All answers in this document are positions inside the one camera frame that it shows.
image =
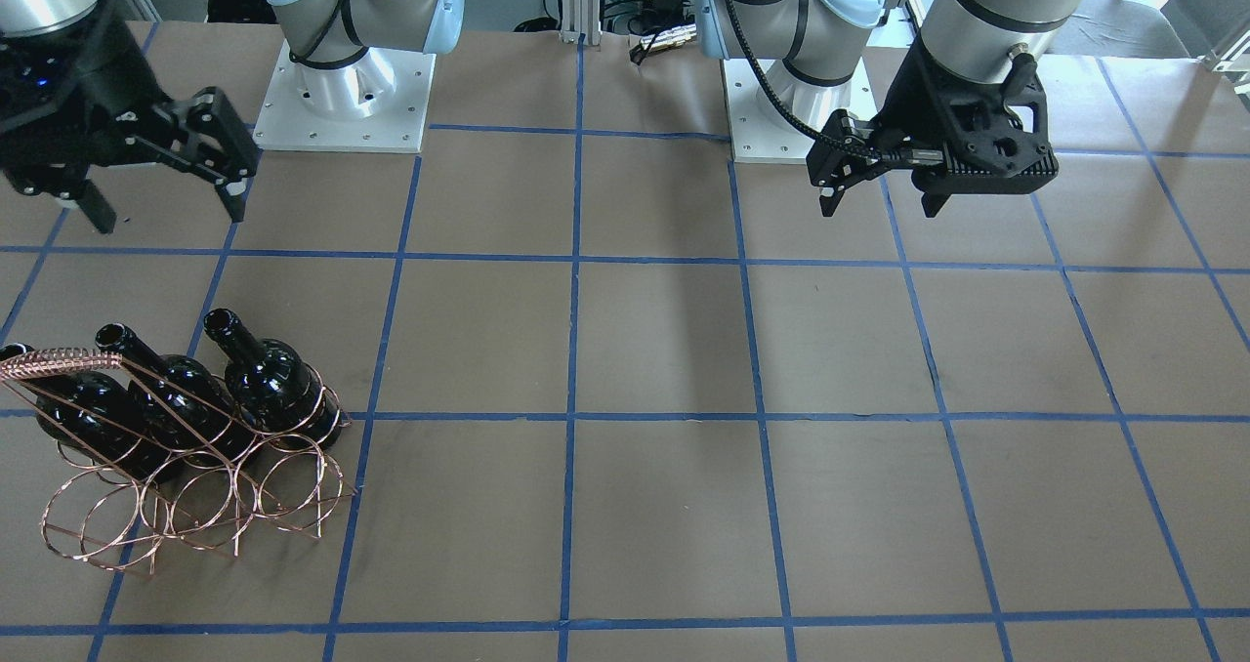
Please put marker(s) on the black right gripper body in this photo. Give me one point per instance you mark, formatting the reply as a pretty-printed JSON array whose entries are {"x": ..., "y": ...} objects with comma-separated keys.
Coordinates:
[{"x": 105, "y": 74}]

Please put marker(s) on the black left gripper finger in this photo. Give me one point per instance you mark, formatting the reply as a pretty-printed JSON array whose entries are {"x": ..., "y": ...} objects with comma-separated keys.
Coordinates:
[{"x": 834, "y": 168}]

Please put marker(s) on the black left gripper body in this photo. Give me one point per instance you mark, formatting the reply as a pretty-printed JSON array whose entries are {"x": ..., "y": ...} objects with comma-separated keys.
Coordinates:
[{"x": 903, "y": 103}]

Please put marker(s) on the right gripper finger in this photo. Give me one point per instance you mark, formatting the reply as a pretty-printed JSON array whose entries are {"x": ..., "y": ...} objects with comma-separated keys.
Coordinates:
[
  {"x": 204, "y": 136},
  {"x": 91, "y": 202}
]

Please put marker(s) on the dark wine bottle carried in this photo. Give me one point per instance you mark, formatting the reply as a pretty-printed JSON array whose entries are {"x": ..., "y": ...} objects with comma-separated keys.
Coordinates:
[{"x": 187, "y": 408}]

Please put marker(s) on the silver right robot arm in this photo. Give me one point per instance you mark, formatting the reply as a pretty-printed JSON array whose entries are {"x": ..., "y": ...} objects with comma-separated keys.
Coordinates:
[{"x": 323, "y": 34}]

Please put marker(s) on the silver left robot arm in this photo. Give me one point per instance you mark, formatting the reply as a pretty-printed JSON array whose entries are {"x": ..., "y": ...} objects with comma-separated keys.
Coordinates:
[{"x": 803, "y": 53}]

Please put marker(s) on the dark wine bottle slot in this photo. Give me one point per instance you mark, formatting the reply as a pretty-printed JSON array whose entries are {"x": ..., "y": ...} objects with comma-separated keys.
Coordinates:
[
  {"x": 269, "y": 378},
  {"x": 91, "y": 413}
]

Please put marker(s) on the black power adapter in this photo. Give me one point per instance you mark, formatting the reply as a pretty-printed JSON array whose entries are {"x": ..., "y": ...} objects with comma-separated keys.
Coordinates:
[{"x": 664, "y": 10}]

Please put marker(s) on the grey office chair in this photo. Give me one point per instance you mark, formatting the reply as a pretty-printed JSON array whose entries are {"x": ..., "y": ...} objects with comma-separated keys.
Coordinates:
[{"x": 1214, "y": 31}]

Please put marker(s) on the copper wire wine basket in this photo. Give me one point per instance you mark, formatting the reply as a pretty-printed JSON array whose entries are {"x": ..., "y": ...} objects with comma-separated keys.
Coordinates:
[{"x": 112, "y": 523}]

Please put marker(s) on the aluminium frame post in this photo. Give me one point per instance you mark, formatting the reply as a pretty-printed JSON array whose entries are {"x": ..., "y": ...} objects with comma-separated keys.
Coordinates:
[{"x": 581, "y": 22}]

